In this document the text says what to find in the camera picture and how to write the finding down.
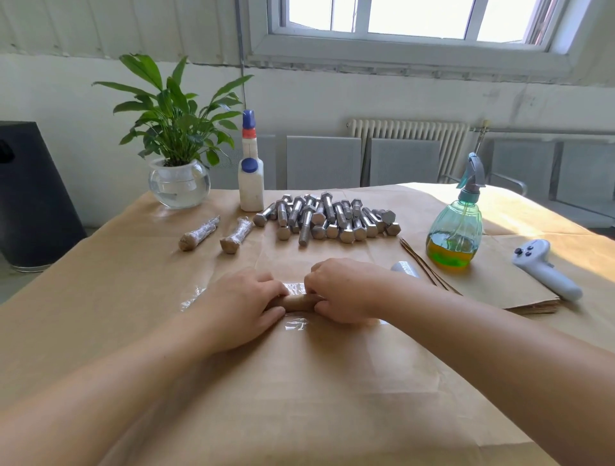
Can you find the person's right hand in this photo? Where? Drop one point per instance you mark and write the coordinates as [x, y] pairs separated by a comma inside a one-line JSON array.
[[351, 288]]

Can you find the person's left hand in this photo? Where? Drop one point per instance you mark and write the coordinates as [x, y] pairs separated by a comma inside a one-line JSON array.
[[235, 307]]

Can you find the clear film sheet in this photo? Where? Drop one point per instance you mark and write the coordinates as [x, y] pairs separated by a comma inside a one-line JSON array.
[[192, 298]]

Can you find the white cling film roll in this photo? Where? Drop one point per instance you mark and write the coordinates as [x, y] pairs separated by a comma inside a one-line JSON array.
[[404, 269]]

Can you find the pile of steel bolts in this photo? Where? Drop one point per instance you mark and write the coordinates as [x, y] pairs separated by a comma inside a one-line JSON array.
[[327, 219]]

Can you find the green spray bottle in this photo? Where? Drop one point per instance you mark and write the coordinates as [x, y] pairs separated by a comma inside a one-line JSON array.
[[455, 235]]

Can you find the stack of brown paper sheets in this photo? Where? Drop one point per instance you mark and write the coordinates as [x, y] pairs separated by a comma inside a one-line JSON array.
[[490, 278]]

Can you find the person's left forearm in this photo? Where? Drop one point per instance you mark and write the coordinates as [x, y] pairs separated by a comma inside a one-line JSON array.
[[82, 403]]

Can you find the person's right forearm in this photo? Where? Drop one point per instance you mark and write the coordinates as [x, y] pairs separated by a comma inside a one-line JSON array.
[[509, 365]]

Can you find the white glue bottle blue cap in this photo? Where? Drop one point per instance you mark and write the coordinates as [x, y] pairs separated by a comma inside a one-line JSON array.
[[251, 182]]

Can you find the grey chair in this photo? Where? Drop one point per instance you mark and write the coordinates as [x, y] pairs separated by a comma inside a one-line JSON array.
[[324, 163], [405, 163], [269, 163], [586, 182], [519, 168]]

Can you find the round glass vase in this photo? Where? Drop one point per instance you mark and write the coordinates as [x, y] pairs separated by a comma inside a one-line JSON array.
[[179, 185]]

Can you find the large brown paper table cover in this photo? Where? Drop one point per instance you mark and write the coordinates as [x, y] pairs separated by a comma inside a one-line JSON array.
[[77, 307]]

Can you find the white radiator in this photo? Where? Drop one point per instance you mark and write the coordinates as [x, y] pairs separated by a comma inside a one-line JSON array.
[[408, 136]]

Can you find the white handheld controller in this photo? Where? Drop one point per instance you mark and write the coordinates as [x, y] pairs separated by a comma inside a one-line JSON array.
[[545, 269]]

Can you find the green leafy plant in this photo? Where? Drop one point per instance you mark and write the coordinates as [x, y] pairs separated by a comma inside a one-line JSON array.
[[173, 110]]

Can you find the black trash bin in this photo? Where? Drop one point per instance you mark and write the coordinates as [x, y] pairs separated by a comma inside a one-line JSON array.
[[38, 197]]

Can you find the white framed window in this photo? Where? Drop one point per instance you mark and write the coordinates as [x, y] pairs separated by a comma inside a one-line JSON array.
[[413, 34]]

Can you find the white vertical blind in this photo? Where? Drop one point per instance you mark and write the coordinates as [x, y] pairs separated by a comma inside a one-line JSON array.
[[106, 24]]

